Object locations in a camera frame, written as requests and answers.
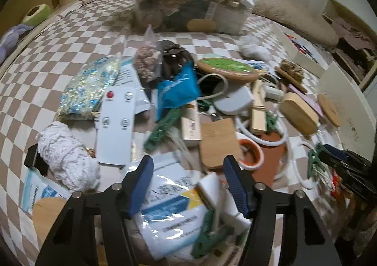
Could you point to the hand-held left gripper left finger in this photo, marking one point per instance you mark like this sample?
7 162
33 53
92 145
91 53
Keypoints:
140 186

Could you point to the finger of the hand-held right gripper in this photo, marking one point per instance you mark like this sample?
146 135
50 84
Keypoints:
356 183
344 158

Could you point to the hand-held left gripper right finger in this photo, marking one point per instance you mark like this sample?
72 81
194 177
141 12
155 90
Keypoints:
238 192

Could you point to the white tan block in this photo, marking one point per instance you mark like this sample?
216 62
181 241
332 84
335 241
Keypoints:
206 192

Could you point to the green plastic clip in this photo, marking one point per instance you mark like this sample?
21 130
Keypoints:
315 160
162 130
272 121
209 236

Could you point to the white cup brown inside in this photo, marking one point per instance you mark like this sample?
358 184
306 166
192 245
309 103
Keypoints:
250 164

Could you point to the white blue packet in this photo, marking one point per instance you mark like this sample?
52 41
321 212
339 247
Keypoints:
38 192
170 213

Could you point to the white plastic hoop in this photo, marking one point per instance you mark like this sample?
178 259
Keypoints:
299 171
277 140

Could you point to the square cork board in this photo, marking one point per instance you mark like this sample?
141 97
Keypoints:
221 145

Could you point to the round wooden lid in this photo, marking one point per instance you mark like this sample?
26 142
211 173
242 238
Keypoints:
328 110

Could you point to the brown leather pouch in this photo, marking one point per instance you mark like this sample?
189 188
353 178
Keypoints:
274 151

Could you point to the white remote control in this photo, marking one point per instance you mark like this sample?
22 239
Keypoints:
116 127

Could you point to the oval wooden box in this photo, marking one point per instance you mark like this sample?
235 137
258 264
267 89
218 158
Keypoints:
299 112

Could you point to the purple flat box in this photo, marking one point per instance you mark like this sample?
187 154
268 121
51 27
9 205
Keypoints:
306 99

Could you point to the white lace roll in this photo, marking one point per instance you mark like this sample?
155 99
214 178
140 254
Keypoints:
67 157

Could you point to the beige slim box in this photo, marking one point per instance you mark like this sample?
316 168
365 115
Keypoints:
191 124

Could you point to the large wooden clip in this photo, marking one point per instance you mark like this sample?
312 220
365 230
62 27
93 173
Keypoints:
259 107

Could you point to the grey round disc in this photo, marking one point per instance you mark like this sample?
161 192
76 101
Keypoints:
232 101

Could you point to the round wooden board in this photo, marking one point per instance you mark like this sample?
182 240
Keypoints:
50 219

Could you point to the white plastic device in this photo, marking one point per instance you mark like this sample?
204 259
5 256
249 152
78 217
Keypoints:
272 92

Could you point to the blue gold patterned pouch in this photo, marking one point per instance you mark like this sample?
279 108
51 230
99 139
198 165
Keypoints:
88 89

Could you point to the black binder clip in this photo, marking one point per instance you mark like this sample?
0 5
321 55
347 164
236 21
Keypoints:
31 157

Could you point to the white box with pens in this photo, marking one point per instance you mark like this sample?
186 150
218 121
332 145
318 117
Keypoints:
297 48

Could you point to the bag of brown beads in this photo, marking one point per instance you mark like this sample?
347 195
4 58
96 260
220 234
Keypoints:
145 62

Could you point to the green cork coaster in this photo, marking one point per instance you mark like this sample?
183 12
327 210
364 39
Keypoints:
225 68

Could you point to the dark hair claw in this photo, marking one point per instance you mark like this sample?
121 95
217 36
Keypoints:
173 62

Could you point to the white cotton wad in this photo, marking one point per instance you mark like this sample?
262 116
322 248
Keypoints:
253 48

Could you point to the checkered blanket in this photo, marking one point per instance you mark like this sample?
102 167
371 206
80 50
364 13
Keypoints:
59 48

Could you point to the oval wooden piece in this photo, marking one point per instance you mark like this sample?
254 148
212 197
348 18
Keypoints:
201 25

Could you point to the purple plush toy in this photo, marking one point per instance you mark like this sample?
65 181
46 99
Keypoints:
11 39

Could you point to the green tape roll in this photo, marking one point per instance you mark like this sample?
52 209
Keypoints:
36 14

